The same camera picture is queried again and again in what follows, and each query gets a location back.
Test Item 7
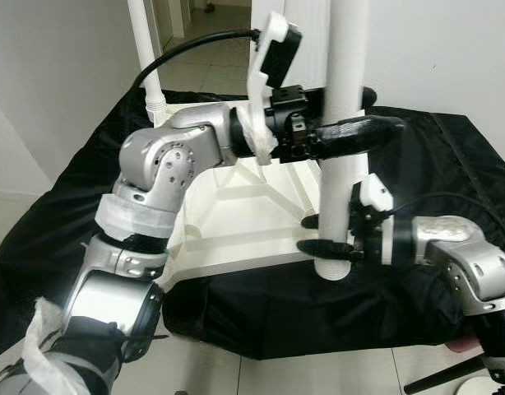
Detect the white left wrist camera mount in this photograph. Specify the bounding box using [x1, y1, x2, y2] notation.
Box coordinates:
[246, 12, 305, 158]

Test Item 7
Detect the white round stool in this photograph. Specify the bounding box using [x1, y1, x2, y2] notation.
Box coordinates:
[462, 374, 497, 395]

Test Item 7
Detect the white plastic table leg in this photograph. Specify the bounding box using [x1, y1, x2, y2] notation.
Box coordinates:
[314, 0, 372, 283]
[125, 0, 169, 115]

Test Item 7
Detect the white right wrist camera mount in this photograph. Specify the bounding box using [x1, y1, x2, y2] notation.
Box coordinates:
[358, 177, 396, 265]

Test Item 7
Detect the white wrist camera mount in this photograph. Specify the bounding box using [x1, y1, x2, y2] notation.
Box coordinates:
[246, 12, 305, 158]
[358, 177, 396, 265]

